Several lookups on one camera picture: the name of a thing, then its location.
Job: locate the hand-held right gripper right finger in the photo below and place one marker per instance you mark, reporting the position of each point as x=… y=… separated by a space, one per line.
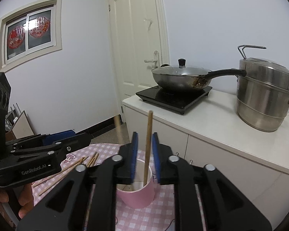
x=155 y=158

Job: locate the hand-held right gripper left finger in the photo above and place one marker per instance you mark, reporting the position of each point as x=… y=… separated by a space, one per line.
x=134 y=154

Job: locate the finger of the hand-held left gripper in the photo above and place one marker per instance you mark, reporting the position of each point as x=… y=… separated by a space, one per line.
x=60 y=136
x=79 y=140

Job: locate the single wooden chopstick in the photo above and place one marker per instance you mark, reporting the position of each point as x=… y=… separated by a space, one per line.
x=148 y=137

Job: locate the pink cup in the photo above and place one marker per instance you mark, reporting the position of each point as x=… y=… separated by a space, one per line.
x=139 y=197

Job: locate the person's left hand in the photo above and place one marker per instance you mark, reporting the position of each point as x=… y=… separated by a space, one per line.
x=26 y=199

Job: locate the cardboard box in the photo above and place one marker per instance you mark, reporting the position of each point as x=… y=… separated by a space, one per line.
x=21 y=125

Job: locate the bundle of metal rods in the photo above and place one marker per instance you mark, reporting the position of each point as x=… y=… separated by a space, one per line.
x=16 y=109

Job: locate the black induction cooker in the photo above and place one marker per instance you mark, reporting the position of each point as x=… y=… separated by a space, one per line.
x=168 y=99

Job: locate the white kitchen cabinet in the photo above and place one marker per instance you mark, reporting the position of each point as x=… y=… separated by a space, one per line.
x=219 y=125

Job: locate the white framed window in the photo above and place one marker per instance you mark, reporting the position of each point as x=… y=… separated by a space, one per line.
x=16 y=55

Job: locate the glass wok lid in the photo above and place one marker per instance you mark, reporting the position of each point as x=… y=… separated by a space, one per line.
x=183 y=70

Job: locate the red round window decal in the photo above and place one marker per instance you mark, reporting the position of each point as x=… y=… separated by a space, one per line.
x=38 y=27
x=15 y=37

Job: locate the cream panel door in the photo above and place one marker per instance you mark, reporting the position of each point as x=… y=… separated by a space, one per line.
x=134 y=41

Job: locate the steel steamer pot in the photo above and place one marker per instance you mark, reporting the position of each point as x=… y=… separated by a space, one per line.
x=262 y=108

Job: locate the white door hook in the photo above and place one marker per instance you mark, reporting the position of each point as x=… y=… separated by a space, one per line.
x=149 y=20

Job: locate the steel steamer lid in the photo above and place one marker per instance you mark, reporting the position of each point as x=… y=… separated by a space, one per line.
x=265 y=69

